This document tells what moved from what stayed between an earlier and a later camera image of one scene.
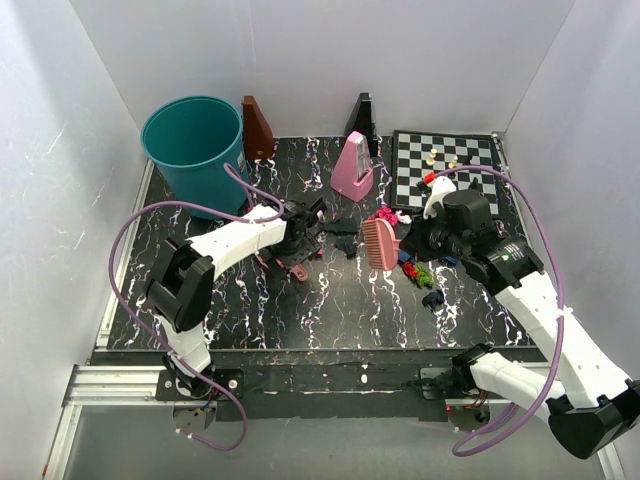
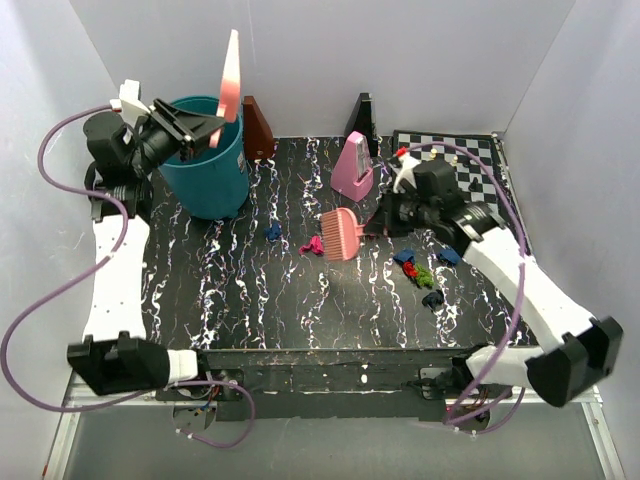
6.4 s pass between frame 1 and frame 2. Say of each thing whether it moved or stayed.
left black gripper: moved
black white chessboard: stayed
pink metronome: stayed
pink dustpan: moved
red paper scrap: stayed
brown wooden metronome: stayed
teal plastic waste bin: stayed
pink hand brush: moved
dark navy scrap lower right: stayed
